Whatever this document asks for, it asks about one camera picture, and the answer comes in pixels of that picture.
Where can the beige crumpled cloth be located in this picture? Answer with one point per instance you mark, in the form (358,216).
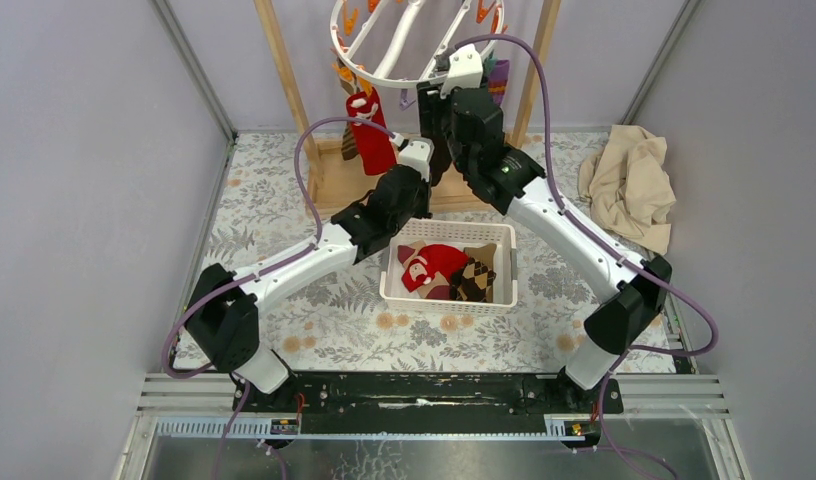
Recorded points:
(627,188)

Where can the small red sock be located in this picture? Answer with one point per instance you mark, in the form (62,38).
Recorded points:
(373,145)

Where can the purple orange striped sock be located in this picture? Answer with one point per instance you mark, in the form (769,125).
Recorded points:
(497,75)

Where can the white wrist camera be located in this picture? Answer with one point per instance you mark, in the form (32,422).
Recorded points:
(415,153)
(460,68)

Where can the dark brown sock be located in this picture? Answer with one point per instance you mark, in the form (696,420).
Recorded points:
(441,159)

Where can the white plastic basket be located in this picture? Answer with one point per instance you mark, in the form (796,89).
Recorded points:
(419,262)

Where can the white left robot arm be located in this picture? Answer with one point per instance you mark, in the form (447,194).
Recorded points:
(223,313)

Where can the white round clip hanger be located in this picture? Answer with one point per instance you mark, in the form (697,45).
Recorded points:
(395,43)

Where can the beige maroon toe sock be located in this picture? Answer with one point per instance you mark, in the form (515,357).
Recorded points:
(408,255)

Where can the brown beige striped sock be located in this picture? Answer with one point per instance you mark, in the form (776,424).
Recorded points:
(348,143)

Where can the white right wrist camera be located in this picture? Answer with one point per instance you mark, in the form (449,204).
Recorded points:
(460,68)

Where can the brown argyle sock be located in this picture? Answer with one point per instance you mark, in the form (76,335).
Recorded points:
(473,283)

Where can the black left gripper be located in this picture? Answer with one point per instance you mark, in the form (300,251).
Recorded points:
(421,211)

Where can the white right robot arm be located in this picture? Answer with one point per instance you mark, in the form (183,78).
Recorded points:
(629,288)

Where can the red santa bear sock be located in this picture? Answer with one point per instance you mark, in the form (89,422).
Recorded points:
(434,262)

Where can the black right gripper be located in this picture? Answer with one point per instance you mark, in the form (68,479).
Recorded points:
(430,101)

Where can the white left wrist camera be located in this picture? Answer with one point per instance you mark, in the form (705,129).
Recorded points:
(415,153)

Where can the floral patterned table mat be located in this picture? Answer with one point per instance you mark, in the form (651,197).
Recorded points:
(342,322)

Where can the grey cable duct rail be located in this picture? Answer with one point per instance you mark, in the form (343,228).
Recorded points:
(317,427)

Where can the orange clothes peg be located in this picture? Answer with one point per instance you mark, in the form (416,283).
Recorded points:
(346,73)
(349,16)

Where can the tan brown sock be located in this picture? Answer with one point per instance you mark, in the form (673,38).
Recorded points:
(484,254)

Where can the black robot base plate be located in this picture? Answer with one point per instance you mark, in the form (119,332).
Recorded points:
(379,397)

